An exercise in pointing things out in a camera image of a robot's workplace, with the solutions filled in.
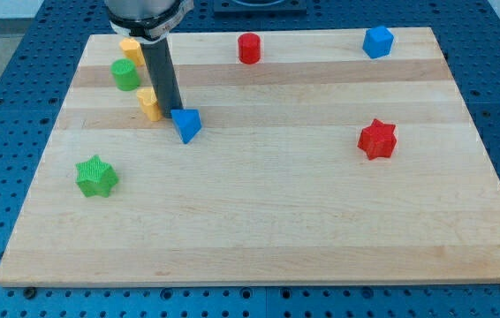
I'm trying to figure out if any red star block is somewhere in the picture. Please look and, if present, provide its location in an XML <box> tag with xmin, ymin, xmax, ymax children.
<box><xmin>357</xmin><ymin>118</ymin><xmax>397</xmax><ymax>160</ymax></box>

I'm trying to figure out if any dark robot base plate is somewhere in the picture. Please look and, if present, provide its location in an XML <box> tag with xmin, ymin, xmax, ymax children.
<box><xmin>212</xmin><ymin>0</ymin><xmax>307</xmax><ymax>13</ymax></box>

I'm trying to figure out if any green cylinder block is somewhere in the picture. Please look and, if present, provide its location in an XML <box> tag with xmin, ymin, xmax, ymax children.
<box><xmin>110</xmin><ymin>58</ymin><xmax>140</xmax><ymax>91</ymax></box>

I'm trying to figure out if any red cylinder block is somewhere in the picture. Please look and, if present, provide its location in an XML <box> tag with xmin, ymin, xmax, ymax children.
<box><xmin>238</xmin><ymin>33</ymin><xmax>261</xmax><ymax>64</ymax></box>

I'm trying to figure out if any green star block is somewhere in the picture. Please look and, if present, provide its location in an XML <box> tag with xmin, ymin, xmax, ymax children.
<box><xmin>75</xmin><ymin>155</ymin><xmax>119</xmax><ymax>198</ymax></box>

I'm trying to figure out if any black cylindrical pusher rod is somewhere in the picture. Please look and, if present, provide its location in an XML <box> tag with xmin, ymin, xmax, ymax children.
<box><xmin>140</xmin><ymin>38</ymin><xmax>183</xmax><ymax>118</ymax></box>

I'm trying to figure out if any yellow heart block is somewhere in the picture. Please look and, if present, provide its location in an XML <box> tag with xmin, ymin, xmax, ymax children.
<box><xmin>136</xmin><ymin>87</ymin><xmax>163</xmax><ymax>122</ymax></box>

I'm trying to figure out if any light wooden board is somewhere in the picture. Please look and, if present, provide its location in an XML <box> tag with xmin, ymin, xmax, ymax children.
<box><xmin>0</xmin><ymin>27</ymin><xmax>500</xmax><ymax>288</ymax></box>

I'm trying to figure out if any blue cube block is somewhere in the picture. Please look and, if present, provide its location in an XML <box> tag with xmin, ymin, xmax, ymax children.
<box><xmin>362</xmin><ymin>26</ymin><xmax>394</xmax><ymax>59</ymax></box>

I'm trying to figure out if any yellow pentagon block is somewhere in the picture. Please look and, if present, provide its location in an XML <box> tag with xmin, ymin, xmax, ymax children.
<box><xmin>119</xmin><ymin>38</ymin><xmax>145</xmax><ymax>66</ymax></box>

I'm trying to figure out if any blue triangle block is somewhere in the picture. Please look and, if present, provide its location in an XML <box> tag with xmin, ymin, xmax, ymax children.
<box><xmin>171</xmin><ymin>109</ymin><xmax>202</xmax><ymax>144</ymax></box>

